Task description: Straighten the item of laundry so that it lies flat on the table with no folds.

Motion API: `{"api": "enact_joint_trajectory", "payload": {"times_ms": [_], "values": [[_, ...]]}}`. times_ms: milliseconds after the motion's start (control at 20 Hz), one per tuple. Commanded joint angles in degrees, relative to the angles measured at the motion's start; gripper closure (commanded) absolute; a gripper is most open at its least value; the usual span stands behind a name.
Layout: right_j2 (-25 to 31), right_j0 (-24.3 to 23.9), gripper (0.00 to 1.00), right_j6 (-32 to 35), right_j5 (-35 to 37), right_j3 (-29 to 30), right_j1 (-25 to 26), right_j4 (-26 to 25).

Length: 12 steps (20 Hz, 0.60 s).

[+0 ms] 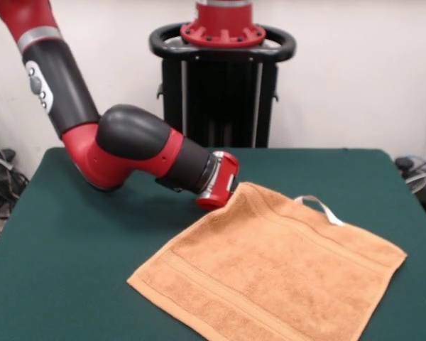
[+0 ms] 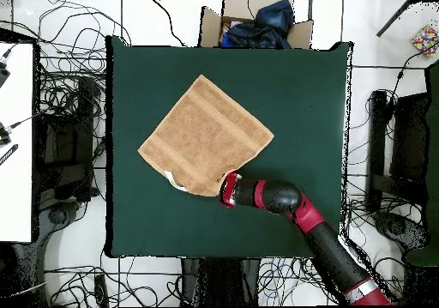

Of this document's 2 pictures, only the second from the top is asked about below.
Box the single black cable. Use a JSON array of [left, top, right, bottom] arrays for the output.
[[147, 0, 186, 47]]

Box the multicoloured patterned item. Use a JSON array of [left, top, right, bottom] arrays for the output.
[[411, 24, 439, 58]]

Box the green cloth side table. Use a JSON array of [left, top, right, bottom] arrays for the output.
[[406, 58, 439, 268]]

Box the black cable tangle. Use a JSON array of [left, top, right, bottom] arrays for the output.
[[258, 115, 409, 305], [0, 0, 133, 117], [44, 249, 183, 307]]

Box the dark blue clothing pile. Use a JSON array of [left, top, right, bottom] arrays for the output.
[[220, 0, 296, 50]]

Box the black round stand foot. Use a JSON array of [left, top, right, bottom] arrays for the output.
[[47, 207, 69, 225], [371, 211, 430, 251]]

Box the brown cardboard box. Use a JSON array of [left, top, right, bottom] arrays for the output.
[[198, 0, 315, 51]]

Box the black power strip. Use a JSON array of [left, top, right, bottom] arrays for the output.
[[93, 273, 110, 307]]

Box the black equipment frame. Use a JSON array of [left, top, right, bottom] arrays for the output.
[[33, 75, 100, 206]]

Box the thin black rod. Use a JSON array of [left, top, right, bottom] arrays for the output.
[[376, 0, 421, 38]]

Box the black slotted strip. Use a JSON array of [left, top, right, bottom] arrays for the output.
[[0, 143, 19, 166]]

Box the white side table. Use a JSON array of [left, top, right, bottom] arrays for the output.
[[0, 41, 35, 244]]

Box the dark green table cloth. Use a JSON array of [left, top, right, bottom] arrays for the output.
[[105, 35, 352, 259]]

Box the tan terry towel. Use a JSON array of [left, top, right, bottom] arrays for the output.
[[137, 74, 275, 197]]

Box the black cable with connector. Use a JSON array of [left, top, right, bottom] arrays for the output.
[[390, 48, 439, 98]]

